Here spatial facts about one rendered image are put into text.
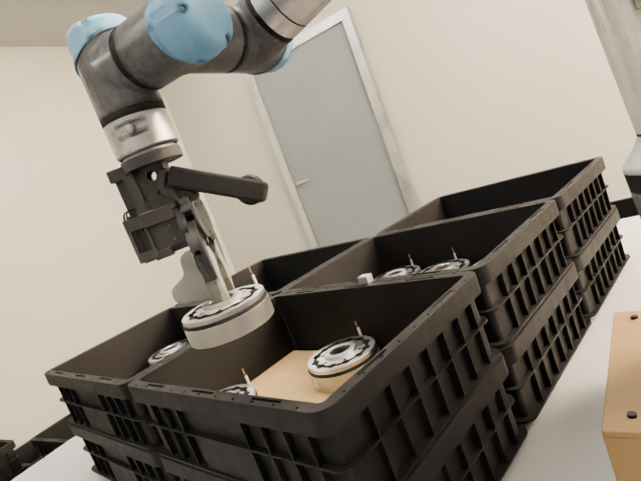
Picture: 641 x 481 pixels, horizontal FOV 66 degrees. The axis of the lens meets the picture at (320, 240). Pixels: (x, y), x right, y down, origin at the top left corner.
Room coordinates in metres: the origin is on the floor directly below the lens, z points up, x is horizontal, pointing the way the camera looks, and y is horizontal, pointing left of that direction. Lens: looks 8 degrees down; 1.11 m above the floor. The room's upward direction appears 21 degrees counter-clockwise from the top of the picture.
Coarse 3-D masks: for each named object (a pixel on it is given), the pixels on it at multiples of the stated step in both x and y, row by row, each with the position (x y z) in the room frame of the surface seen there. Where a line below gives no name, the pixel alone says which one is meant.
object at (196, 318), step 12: (240, 288) 0.61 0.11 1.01; (252, 288) 0.59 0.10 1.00; (240, 300) 0.55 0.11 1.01; (252, 300) 0.54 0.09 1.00; (192, 312) 0.58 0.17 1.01; (204, 312) 0.55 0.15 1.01; (216, 312) 0.54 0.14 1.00; (228, 312) 0.52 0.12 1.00; (192, 324) 0.53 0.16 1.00; (204, 324) 0.52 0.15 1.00
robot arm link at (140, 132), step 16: (144, 112) 0.57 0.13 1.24; (160, 112) 0.59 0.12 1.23; (112, 128) 0.57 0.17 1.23; (128, 128) 0.56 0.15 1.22; (144, 128) 0.57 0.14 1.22; (160, 128) 0.58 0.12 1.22; (112, 144) 0.58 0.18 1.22; (128, 144) 0.57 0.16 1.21; (144, 144) 0.57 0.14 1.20; (160, 144) 0.58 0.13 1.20
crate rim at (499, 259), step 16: (512, 208) 0.83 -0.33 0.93; (528, 208) 0.81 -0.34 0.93; (544, 208) 0.75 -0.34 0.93; (432, 224) 0.95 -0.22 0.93; (448, 224) 0.92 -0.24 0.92; (528, 224) 0.69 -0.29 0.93; (544, 224) 0.73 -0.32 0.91; (368, 240) 1.04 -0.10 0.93; (512, 240) 0.65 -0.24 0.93; (528, 240) 0.68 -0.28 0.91; (496, 256) 0.61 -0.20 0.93; (512, 256) 0.64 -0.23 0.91; (320, 272) 0.93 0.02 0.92; (432, 272) 0.64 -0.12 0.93; (448, 272) 0.61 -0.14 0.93; (480, 272) 0.59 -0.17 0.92; (496, 272) 0.60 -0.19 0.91; (288, 288) 0.87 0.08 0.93; (304, 288) 0.83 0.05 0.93
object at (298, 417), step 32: (320, 288) 0.78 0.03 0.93; (352, 288) 0.71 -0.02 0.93; (480, 288) 0.57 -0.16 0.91; (416, 320) 0.49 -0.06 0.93; (448, 320) 0.51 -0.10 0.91; (384, 352) 0.44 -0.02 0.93; (416, 352) 0.46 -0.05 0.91; (160, 384) 0.60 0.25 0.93; (352, 384) 0.41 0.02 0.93; (384, 384) 0.43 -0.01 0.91; (224, 416) 0.48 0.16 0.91; (256, 416) 0.44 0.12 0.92; (288, 416) 0.40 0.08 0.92; (320, 416) 0.38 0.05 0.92; (352, 416) 0.39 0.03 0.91
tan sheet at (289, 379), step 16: (304, 352) 0.81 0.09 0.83; (272, 368) 0.79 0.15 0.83; (288, 368) 0.76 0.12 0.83; (304, 368) 0.74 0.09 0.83; (256, 384) 0.75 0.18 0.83; (272, 384) 0.73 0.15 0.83; (288, 384) 0.70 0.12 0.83; (304, 384) 0.68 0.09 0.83; (304, 400) 0.63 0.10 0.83; (320, 400) 0.61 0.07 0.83
